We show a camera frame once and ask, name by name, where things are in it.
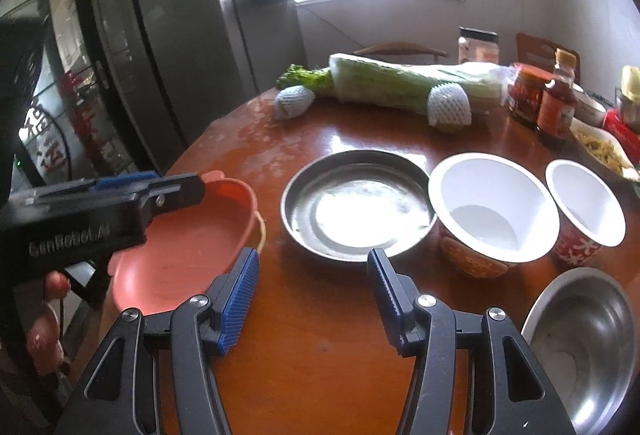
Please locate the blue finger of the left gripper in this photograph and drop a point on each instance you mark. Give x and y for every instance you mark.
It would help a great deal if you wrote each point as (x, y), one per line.
(124, 182)
(163, 195)

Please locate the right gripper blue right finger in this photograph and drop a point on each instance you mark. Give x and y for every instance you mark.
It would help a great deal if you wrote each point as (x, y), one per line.
(421, 327)

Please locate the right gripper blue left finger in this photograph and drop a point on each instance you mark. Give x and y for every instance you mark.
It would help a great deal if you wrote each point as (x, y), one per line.
(205, 327)

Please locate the pink pig-shaped plate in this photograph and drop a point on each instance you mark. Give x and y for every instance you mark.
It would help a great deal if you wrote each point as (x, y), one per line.
(186, 250)

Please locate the yellow shell-shaped plate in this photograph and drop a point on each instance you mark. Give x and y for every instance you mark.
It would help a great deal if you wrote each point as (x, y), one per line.
(261, 232)

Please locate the red paper noodle bowl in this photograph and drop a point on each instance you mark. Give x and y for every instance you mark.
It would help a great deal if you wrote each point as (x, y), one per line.
(493, 214)
(591, 217)

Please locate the shallow steel round pan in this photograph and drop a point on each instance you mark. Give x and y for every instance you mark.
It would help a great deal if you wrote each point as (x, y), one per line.
(342, 206)

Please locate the deep steel bowl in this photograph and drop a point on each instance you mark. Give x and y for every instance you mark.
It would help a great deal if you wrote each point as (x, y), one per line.
(583, 333)

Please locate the person's left hand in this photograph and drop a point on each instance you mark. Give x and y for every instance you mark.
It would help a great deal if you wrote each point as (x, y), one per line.
(43, 339)

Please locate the round wooden table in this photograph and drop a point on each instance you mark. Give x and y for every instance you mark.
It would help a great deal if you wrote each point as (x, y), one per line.
(313, 357)

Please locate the left foam-netted fruit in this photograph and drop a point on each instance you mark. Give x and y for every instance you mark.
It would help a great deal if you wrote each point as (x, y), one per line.
(292, 102)

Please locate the foam-netted fruit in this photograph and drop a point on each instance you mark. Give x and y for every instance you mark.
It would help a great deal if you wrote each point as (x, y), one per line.
(292, 102)
(448, 108)

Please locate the dark grey refrigerator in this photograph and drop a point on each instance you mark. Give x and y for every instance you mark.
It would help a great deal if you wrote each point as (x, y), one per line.
(94, 88)

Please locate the green leaf lettuce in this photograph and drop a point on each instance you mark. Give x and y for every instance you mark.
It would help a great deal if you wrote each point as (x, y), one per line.
(318, 80)

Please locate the right foam-netted fruit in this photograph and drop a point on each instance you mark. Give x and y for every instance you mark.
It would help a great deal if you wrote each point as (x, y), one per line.
(448, 108)

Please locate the wrapped napa cabbage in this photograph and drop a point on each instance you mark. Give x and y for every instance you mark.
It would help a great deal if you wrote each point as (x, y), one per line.
(367, 81)

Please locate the red chili sauce jar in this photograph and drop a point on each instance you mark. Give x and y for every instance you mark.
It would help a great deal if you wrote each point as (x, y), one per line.
(525, 92)

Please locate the white dish of food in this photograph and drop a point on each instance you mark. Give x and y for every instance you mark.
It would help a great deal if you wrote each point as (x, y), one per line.
(602, 153)

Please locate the brown sauce bottle yellow cap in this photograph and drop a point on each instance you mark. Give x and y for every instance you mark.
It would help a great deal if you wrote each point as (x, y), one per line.
(558, 102)

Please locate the wooden chair with armrest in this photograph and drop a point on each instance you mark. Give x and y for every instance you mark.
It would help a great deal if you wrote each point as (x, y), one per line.
(401, 48)

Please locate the white ceramic bowl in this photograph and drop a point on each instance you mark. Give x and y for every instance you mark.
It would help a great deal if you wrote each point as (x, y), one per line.
(588, 110)

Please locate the red tissue box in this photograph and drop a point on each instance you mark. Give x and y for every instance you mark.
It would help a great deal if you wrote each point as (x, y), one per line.
(627, 138)

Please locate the clear jar black lid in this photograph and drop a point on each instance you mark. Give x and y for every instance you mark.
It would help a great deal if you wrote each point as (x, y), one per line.
(475, 45)

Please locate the brown wooden chair back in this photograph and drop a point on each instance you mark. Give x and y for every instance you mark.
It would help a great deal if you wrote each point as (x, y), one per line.
(540, 53)

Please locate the yellow cup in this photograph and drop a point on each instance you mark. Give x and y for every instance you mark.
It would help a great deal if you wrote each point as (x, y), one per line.
(630, 82)

